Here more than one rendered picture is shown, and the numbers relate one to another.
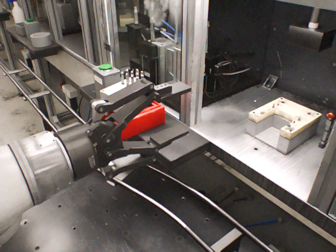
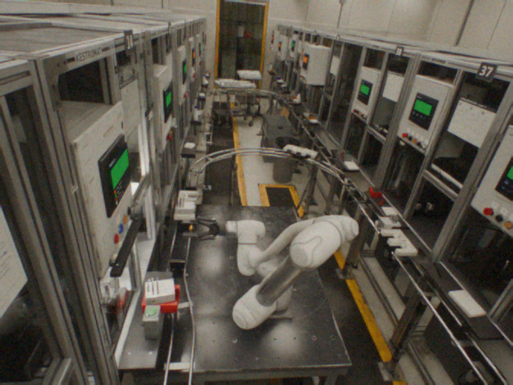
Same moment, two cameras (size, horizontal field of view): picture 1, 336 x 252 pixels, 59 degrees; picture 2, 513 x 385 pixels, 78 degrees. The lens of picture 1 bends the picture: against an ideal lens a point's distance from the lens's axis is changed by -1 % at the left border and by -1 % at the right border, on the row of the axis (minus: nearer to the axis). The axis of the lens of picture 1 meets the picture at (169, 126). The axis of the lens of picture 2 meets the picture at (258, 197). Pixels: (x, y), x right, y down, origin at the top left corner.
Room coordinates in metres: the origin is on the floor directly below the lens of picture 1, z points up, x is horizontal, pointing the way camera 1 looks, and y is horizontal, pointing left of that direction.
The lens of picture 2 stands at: (1.47, 0.98, 2.14)
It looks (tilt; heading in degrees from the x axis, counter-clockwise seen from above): 30 degrees down; 210
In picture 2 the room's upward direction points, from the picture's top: 6 degrees clockwise
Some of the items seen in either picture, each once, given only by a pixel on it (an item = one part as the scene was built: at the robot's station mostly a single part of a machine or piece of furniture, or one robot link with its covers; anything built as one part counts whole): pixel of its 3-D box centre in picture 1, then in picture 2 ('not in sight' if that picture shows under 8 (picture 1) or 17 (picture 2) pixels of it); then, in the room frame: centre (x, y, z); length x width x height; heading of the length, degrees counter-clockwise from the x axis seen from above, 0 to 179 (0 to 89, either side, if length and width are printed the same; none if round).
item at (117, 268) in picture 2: not in sight; (127, 239); (0.90, 0.11, 1.37); 0.36 x 0.04 x 0.04; 39
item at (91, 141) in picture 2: not in sight; (76, 182); (0.98, 0.00, 1.60); 0.42 x 0.29 x 0.46; 39
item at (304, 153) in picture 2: not in sight; (299, 153); (-1.69, -0.34, 0.84); 0.37 x 0.14 x 0.10; 97
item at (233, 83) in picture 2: not in sight; (233, 101); (-4.23, -3.14, 0.48); 0.88 x 0.56 x 0.96; 147
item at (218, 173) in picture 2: not in sight; (224, 137); (-3.36, -2.72, 0.01); 5.85 x 0.59 x 0.01; 39
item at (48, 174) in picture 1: (43, 166); (230, 229); (0.31, 0.17, 1.12); 0.09 x 0.06 x 0.09; 39
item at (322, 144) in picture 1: (327, 129); not in sight; (0.64, -0.41, 0.96); 0.03 x 0.03 x 0.12; 39
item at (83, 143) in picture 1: (92, 146); (217, 228); (0.36, 0.11, 1.12); 0.09 x 0.07 x 0.08; 129
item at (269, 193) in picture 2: not in sight; (281, 201); (-1.91, -0.59, 0.01); 1.00 x 0.55 x 0.01; 39
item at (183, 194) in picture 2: not in sight; (186, 207); (-0.02, -0.48, 0.84); 0.36 x 0.14 x 0.10; 39
